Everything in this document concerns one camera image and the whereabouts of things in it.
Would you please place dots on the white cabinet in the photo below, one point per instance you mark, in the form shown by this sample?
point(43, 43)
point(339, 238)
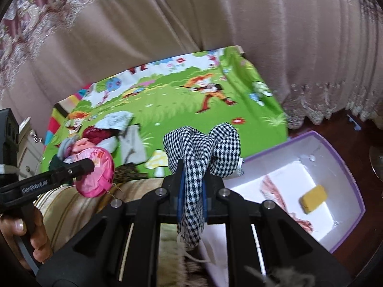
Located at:
point(28, 143)

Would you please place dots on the black white checked cloth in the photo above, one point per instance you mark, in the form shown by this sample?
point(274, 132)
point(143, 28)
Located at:
point(191, 155)

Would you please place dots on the grey fuzzy tuft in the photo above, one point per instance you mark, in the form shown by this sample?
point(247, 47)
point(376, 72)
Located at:
point(284, 276)

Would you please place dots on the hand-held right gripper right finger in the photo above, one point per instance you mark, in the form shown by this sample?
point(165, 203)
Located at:
point(206, 206)

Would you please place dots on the dark red knitted hat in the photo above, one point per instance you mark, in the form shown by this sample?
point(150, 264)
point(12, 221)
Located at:
point(95, 134)

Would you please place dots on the blue plastic piece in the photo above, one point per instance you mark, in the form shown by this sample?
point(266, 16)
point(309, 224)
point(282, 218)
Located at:
point(353, 122)

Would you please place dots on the pink cloth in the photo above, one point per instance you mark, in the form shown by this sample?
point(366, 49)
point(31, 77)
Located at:
point(80, 147)

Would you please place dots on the clear wine glass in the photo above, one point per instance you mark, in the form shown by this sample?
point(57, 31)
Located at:
point(375, 161)

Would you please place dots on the yellow sponge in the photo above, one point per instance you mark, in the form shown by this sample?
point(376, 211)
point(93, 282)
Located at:
point(313, 198)

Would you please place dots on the beige curtain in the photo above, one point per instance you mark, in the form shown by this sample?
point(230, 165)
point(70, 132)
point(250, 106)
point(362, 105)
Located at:
point(239, 12)

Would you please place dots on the green cartoon printed blanket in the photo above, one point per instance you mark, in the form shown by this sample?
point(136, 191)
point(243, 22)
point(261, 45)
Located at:
point(194, 125)

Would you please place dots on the light blue cloth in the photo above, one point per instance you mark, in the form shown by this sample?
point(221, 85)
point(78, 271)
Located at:
point(116, 119)

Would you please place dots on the person's left hand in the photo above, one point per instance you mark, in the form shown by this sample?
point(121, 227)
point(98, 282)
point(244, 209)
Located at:
point(15, 225)

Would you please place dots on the purple patterned knitted hat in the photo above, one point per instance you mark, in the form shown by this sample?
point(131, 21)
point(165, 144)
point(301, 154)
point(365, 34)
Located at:
point(64, 148)

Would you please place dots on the red patterned cloth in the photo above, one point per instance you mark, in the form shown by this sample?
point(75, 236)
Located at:
point(278, 197)

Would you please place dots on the leopard print pouch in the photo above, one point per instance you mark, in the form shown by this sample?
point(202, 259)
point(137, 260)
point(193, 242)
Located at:
point(127, 172)

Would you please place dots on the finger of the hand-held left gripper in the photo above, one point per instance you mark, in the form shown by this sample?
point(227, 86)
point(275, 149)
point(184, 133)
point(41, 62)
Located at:
point(76, 169)

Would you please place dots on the purple cardboard box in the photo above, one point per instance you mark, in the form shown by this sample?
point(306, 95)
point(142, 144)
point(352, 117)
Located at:
point(344, 179)

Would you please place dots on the pink round pouch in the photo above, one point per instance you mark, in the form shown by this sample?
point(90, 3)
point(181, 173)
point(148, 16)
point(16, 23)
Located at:
point(95, 176)

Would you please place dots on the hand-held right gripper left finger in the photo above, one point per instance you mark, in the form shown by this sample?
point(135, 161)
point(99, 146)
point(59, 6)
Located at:
point(180, 203)

